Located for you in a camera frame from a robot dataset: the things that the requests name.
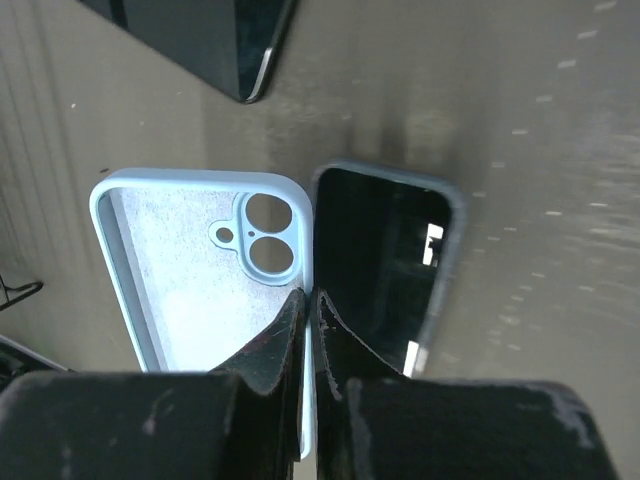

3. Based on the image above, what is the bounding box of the black wire basket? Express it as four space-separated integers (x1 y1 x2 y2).
0 276 44 311

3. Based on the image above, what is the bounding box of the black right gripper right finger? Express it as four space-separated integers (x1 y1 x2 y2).
313 290 617 479

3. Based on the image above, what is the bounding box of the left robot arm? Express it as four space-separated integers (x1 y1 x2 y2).
0 336 72 392

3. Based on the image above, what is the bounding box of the light blue phone case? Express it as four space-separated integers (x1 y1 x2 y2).
89 167 317 461

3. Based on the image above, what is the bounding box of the black phone dark screen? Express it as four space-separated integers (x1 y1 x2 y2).
83 0 297 104

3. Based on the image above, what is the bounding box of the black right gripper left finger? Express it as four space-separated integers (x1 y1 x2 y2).
1 289 306 479

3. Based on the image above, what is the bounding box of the teal phone dark screen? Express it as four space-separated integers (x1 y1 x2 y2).
313 160 467 377

